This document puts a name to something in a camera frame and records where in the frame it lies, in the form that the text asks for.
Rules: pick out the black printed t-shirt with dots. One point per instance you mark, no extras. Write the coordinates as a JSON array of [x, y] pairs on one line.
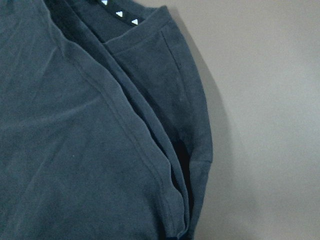
[[104, 127]]

